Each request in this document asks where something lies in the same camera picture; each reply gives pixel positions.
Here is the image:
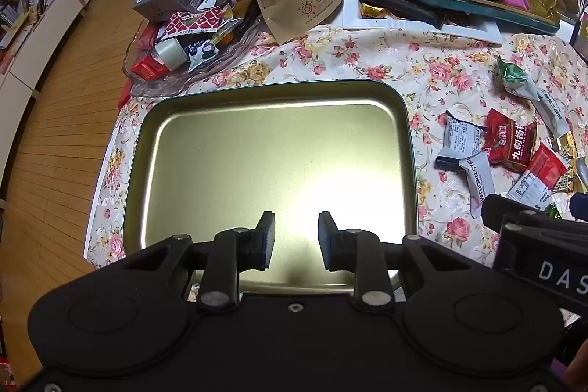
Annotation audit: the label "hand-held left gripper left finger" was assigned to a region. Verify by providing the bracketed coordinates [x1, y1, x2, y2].
[122, 211, 277, 314]

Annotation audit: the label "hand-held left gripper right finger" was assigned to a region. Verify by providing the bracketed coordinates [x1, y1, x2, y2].
[318, 211, 473, 314]

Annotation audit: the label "black gold patterned packet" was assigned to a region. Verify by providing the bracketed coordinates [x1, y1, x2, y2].
[553, 162, 577, 193]

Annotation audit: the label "white strip snack packet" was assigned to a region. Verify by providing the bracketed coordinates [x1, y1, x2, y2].
[459, 153, 494, 218]

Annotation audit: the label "red white snack packet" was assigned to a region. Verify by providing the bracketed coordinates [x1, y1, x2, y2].
[505, 141, 569, 211]

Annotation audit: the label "gold foil snack packet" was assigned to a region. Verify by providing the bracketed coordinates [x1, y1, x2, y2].
[549, 134, 577, 154]

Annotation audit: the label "dark red snack packet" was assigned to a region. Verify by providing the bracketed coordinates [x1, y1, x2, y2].
[484, 107, 538, 172]

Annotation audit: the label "grey black snack packet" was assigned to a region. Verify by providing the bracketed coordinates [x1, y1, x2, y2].
[435, 111, 487, 170]

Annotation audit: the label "gold metal tin tray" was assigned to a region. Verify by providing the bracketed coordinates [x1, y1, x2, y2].
[123, 80, 419, 296]

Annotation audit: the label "white grey snack packet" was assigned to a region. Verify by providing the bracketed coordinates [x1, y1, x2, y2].
[535, 86, 570, 136]

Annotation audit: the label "green snack packet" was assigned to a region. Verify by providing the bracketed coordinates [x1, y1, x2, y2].
[494, 57, 540, 101]

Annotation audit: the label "clear glass plate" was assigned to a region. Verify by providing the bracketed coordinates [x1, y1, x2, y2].
[122, 13, 267, 96]

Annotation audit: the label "floral tablecloth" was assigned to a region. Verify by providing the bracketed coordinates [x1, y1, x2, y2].
[87, 25, 588, 328]

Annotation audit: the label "blue white snack packet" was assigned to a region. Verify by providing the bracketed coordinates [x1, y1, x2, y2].
[186, 40, 219, 73]

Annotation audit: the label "small red snack packet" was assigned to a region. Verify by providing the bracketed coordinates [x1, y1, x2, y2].
[130, 54, 171, 81]

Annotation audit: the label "grey tape roll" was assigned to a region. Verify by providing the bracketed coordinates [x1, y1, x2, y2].
[154, 37, 189, 69]

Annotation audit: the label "red patterned snack packet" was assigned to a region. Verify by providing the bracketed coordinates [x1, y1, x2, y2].
[156, 6, 235, 41]

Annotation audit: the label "black chocolate box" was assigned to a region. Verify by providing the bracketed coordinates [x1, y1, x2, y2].
[349, 0, 444, 30]

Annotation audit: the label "maroon snack packet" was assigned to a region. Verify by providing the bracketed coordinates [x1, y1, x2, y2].
[135, 25, 159, 50]

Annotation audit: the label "white low cabinet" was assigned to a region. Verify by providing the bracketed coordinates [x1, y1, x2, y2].
[0, 0, 86, 99]

